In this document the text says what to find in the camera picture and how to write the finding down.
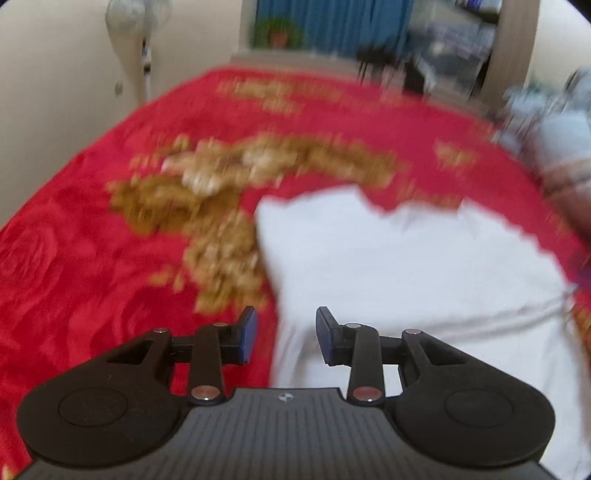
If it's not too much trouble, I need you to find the blue curtain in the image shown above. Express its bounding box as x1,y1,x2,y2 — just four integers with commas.
255,0,415,57

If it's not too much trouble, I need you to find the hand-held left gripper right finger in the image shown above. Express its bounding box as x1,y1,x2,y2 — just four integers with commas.
315,306,468,408

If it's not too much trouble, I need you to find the red floral blanket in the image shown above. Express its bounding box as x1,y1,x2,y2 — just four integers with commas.
0,65,591,480

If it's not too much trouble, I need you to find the clear plastic storage box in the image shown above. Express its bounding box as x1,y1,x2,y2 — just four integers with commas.
411,18,491,89

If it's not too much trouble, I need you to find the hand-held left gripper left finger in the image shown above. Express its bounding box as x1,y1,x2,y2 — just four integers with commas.
104,305,258,408

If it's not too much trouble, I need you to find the potted green plant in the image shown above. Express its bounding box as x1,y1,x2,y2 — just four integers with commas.
252,17,306,49

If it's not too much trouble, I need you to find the wooden bookshelf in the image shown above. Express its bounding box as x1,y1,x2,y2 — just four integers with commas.
455,0,542,112

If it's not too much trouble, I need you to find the white garment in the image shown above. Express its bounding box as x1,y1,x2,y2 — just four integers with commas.
254,185,591,480

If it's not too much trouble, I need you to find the white standing fan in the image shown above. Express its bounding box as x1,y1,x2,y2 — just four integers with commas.
105,0,172,106

